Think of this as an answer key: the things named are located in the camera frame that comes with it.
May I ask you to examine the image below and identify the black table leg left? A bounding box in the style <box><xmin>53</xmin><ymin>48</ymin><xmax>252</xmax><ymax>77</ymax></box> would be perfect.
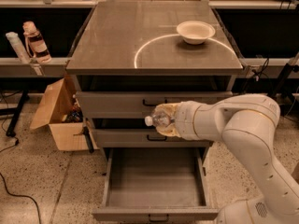
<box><xmin>6</xmin><ymin>91</ymin><xmax>29</xmax><ymax>137</ymax></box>

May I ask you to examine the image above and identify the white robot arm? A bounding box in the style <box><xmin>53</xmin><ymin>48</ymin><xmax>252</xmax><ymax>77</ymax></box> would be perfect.
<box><xmin>153</xmin><ymin>94</ymin><xmax>299</xmax><ymax>224</ymax></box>

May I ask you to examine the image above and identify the grey top drawer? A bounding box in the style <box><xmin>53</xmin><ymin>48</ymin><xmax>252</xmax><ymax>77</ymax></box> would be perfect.
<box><xmin>76</xmin><ymin>91</ymin><xmax>233</xmax><ymax>119</ymax></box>

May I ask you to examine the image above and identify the black table leg right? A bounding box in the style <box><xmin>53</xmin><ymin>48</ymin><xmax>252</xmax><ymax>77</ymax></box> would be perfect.
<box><xmin>267</xmin><ymin>52</ymin><xmax>299</xmax><ymax>98</ymax></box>

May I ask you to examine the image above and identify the white paper bowl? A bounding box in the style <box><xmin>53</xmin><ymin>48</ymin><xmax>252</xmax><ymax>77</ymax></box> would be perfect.
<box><xmin>177</xmin><ymin>21</ymin><xmax>216</xmax><ymax>45</ymax></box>

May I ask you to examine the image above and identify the white cylindrical bottle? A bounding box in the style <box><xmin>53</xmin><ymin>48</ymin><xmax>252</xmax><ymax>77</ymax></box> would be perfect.
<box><xmin>6</xmin><ymin>32</ymin><xmax>31</xmax><ymax>63</ymax></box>

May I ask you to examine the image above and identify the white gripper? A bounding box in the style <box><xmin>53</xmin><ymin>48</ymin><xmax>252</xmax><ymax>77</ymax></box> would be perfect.
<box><xmin>156</xmin><ymin>101</ymin><xmax>200</xmax><ymax>140</ymax></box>

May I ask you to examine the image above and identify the open cardboard box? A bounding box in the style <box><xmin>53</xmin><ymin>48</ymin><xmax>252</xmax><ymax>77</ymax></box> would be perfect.
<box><xmin>30</xmin><ymin>78</ymin><xmax>97</xmax><ymax>152</ymax></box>

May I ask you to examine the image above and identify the grey metal drawer cabinet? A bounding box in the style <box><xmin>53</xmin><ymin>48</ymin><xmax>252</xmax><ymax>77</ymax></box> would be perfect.
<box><xmin>65</xmin><ymin>0</ymin><xmax>244</xmax><ymax>161</ymax></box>

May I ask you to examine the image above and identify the black floor cable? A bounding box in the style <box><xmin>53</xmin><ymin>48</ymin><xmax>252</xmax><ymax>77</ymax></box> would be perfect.
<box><xmin>0</xmin><ymin>137</ymin><xmax>43</xmax><ymax>224</ymax></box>

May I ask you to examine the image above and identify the black table leg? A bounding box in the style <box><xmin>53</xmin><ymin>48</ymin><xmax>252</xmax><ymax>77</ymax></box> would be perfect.
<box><xmin>267</xmin><ymin>52</ymin><xmax>299</xmax><ymax>98</ymax></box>
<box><xmin>6</xmin><ymin>91</ymin><xmax>29</xmax><ymax>137</ymax></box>

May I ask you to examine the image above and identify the grey middle drawer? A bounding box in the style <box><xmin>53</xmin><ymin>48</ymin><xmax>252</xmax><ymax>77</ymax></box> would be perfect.
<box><xmin>92</xmin><ymin>129</ymin><xmax>212</xmax><ymax>148</ymax></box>

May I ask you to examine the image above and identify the pink reusable drink bottle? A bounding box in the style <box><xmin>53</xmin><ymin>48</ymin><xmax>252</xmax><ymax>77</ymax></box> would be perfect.
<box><xmin>22</xmin><ymin>21</ymin><xmax>51</xmax><ymax>63</ymax></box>

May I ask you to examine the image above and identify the grey open bottom drawer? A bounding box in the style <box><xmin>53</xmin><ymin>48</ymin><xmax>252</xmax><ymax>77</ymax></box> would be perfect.
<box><xmin>93</xmin><ymin>147</ymin><xmax>219</xmax><ymax>224</ymax></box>

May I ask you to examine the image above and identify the clear plastic water bottle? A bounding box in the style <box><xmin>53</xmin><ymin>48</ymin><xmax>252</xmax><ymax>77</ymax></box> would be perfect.
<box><xmin>144</xmin><ymin>107</ymin><xmax>174</xmax><ymax>129</ymax></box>

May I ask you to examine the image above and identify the grey shelf rail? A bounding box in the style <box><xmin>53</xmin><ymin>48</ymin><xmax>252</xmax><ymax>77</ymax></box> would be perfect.
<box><xmin>0</xmin><ymin>58</ymin><xmax>69</xmax><ymax>77</ymax></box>

